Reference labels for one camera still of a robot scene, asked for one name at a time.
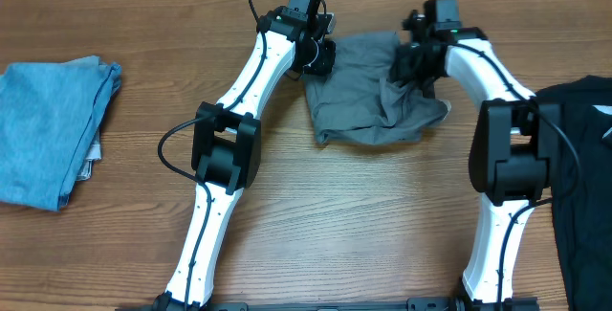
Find grey shorts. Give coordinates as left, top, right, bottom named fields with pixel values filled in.
left=302, top=32, right=451, bottom=145

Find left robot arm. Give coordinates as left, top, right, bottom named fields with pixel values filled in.
left=151, top=0, right=336, bottom=310

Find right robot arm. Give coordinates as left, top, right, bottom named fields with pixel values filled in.
left=391, top=0, right=562, bottom=310

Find black shirt with white print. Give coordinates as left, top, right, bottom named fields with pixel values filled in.
left=536, top=76, right=611, bottom=311

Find folded blue denim garment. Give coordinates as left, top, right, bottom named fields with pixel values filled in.
left=1, top=56, right=121, bottom=211

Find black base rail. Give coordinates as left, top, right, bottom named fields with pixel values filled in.
left=116, top=296, right=540, bottom=311

